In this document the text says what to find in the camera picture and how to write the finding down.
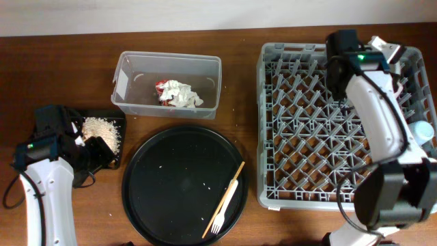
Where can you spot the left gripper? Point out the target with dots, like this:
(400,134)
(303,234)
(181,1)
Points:
(103,155)

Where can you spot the grey plate with food scraps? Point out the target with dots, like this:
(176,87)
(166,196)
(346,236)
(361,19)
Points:
(391,51)

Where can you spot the red snack wrapper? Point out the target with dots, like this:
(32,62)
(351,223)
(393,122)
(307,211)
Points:
(165,92)

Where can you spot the light blue cup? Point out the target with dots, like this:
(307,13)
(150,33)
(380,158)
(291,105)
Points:
(422,131)

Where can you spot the white tissue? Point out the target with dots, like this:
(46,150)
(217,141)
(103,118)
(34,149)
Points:
(180,90)

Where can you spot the wooden chopstick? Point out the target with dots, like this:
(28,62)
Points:
(220,204)

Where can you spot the white plastic fork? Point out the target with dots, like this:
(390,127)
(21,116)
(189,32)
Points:
(220,218)

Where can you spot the white napkin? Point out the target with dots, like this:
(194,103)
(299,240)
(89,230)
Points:
(191,100)

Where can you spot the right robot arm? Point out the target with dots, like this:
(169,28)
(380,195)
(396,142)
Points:
(401,187)

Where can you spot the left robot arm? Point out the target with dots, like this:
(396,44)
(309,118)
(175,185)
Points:
(50,165)

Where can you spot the grey dishwasher rack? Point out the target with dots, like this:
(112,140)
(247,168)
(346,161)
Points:
(306,139)

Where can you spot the pile of rice scraps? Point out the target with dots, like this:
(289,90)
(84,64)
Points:
(107,130)

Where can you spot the black rectangular tray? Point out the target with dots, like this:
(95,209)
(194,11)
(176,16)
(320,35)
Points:
(118,119)

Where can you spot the black round tray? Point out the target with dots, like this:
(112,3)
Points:
(176,179)

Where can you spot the clear plastic bin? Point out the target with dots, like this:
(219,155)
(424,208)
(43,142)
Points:
(138,72)

